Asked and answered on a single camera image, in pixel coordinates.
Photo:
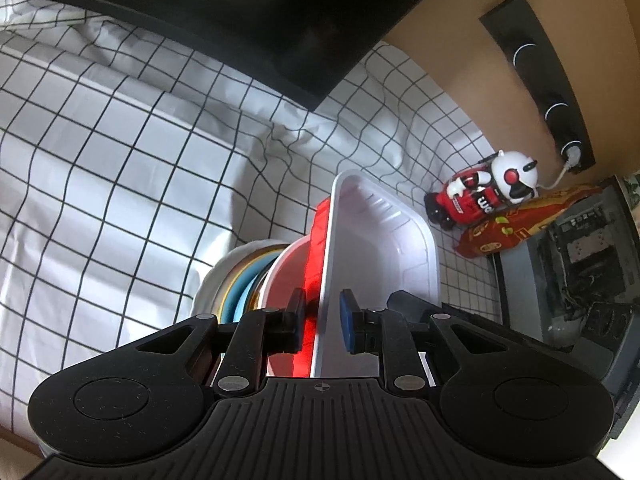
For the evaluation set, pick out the black white checked tablecloth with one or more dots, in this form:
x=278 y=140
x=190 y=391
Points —
x=125 y=185

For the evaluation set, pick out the cream bowl with yellow rim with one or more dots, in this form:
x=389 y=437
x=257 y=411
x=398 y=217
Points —
x=231 y=287

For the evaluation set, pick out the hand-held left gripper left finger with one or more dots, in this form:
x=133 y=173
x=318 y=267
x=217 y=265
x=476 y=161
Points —
x=301 y=330

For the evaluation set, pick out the white computer case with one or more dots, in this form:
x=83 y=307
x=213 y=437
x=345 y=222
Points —
x=575 y=260

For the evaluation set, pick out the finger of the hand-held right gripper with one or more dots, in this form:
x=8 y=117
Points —
x=410 y=302

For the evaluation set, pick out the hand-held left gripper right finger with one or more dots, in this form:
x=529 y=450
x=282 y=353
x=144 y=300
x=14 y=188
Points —
x=347 y=320

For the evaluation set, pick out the red foil tray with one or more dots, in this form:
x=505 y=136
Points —
x=380 y=240

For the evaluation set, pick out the panda robot toy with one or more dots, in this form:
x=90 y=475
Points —
x=470 y=200

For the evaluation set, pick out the blue enamel bowl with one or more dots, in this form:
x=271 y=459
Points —
x=242 y=305

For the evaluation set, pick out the black monitor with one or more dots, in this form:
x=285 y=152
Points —
x=250 y=10

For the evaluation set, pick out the red plastic tray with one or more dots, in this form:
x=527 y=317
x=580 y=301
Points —
x=285 y=280

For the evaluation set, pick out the red snack bag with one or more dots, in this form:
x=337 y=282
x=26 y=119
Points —
x=500 y=235

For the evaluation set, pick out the stainless steel bowl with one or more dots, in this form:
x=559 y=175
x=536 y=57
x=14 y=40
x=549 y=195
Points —
x=259 y=294

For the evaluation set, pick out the black wall power strip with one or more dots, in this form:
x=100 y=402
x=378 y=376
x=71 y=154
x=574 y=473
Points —
x=525 y=35

